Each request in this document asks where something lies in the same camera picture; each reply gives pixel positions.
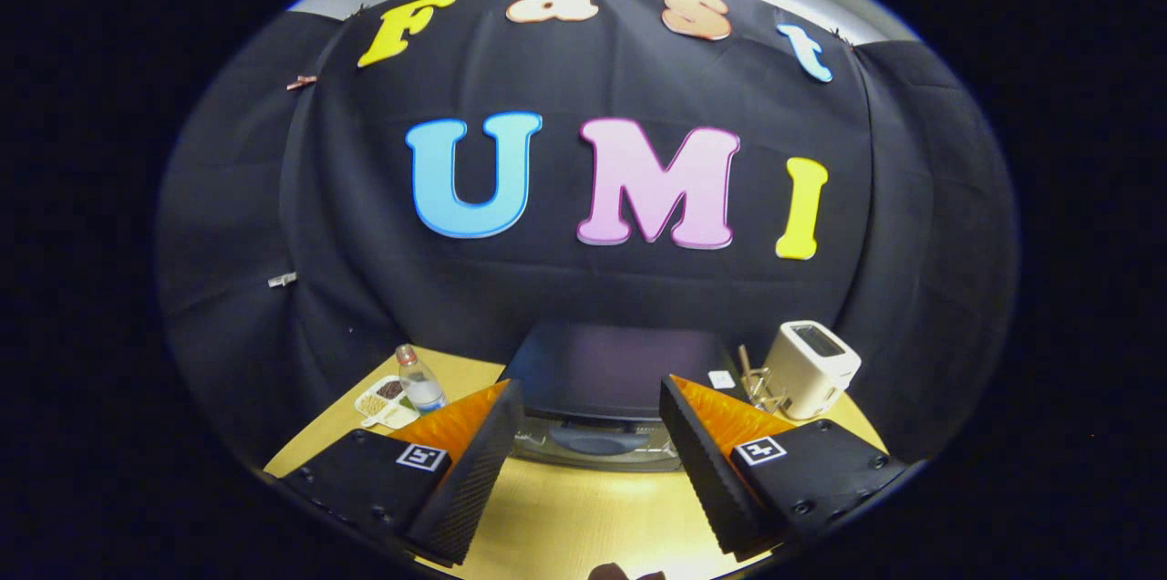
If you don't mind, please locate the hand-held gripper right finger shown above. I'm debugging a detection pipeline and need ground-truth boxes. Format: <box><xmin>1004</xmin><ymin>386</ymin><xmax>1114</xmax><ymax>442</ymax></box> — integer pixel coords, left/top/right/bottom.
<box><xmin>658</xmin><ymin>373</ymin><xmax>913</xmax><ymax>561</ymax></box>

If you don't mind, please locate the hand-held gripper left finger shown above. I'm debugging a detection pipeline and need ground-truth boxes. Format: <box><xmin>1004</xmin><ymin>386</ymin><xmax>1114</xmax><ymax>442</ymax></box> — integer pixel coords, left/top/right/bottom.
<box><xmin>274</xmin><ymin>378</ymin><xmax>525</xmax><ymax>567</ymax></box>

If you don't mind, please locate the clear plastic water bottle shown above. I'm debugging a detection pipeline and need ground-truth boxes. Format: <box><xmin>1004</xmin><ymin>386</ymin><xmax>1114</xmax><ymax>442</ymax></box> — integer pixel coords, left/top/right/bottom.
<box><xmin>396</xmin><ymin>344</ymin><xmax>448</xmax><ymax>415</ymax></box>

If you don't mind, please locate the white divided snack tray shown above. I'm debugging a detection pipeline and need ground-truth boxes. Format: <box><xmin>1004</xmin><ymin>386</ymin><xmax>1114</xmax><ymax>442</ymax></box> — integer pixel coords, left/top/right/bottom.
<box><xmin>354</xmin><ymin>375</ymin><xmax>422</xmax><ymax>430</ymax></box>

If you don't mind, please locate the wire mesh holder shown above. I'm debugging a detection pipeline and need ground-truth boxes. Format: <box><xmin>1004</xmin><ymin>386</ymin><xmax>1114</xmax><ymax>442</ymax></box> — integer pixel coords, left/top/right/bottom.
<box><xmin>740</xmin><ymin>368</ymin><xmax>790</xmax><ymax>417</ymax></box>

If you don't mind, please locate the black toaster oven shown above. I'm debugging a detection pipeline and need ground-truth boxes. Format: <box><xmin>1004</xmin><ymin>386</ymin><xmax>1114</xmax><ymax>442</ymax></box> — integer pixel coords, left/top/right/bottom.
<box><xmin>500</xmin><ymin>322</ymin><xmax>744</xmax><ymax>473</ymax></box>

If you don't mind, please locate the white pop-up toaster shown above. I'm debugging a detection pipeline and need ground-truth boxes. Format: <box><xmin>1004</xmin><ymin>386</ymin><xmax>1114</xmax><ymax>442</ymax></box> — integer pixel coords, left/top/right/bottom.
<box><xmin>762</xmin><ymin>320</ymin><xmax>862</xmax><ymax>421</ymax></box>

